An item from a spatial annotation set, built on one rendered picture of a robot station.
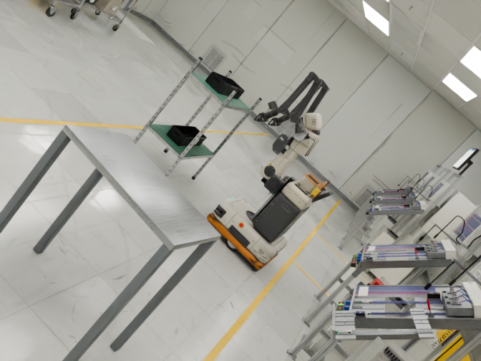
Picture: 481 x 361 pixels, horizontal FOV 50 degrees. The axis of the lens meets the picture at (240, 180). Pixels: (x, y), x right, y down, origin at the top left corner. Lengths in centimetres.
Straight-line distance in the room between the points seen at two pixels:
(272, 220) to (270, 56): 801
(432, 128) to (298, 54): 334
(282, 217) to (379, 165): 742
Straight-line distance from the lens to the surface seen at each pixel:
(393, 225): 919
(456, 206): 778
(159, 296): 254
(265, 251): 456
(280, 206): 452
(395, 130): 1178
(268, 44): 1228
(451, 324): 315
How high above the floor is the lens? 160
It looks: 14 degrees down
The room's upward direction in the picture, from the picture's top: 41 degrees clockwise
